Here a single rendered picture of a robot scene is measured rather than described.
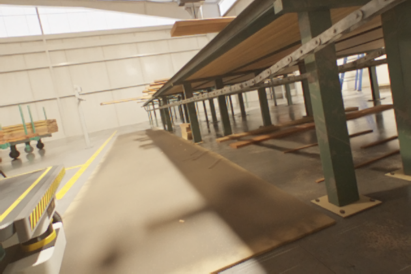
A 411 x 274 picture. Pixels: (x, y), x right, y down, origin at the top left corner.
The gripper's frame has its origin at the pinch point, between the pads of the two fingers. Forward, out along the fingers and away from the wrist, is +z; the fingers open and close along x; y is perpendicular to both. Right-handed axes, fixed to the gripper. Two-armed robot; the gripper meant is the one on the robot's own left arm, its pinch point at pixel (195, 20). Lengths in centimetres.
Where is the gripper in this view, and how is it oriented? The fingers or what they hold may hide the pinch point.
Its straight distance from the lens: 123.5
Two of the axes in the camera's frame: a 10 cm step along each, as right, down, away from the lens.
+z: 1.9, 9.8, 0.6
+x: 9.4, -2.0, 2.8
